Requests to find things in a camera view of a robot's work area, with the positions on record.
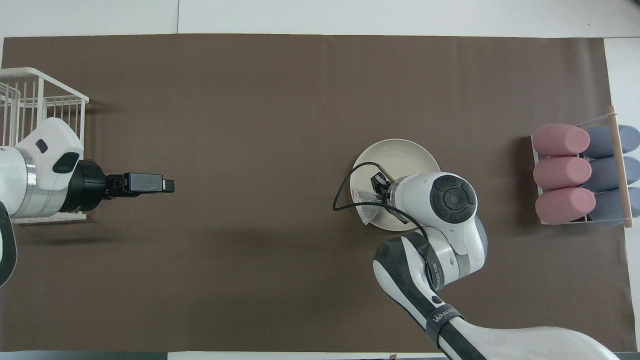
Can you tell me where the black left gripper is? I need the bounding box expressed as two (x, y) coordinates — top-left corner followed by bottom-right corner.
(106, 172), (176, 200)

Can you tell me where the cup rack with wooden rod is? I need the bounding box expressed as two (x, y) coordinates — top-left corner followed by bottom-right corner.
(530, 105), (636, 230)

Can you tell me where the cream round plate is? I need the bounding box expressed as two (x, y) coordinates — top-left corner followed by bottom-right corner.
(349, 138), (442, 232)

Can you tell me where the pink plastic cup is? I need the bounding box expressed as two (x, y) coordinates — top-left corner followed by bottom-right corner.
(535, 186), (597, 226)
(533, 156), (593, 192)
(531, 123), (591, 158)

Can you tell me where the white wire dish rack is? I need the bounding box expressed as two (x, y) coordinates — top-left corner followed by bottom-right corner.
(0, 67), (90, 224)

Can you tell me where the brown table mat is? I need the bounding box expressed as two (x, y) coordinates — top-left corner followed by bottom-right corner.
(0, 33), (637, 353)

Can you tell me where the blue plastic cup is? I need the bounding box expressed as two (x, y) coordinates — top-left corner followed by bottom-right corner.
(587, 187), (640, 227)
(582, 124), (640, 160)
(584, 156), (640, 193)

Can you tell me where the silver mesh sponge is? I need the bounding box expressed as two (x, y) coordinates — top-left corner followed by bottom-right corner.
(351, 188), (385, 227)

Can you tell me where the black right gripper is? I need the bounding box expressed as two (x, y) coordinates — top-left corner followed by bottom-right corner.
(369, 171), (396, 204)

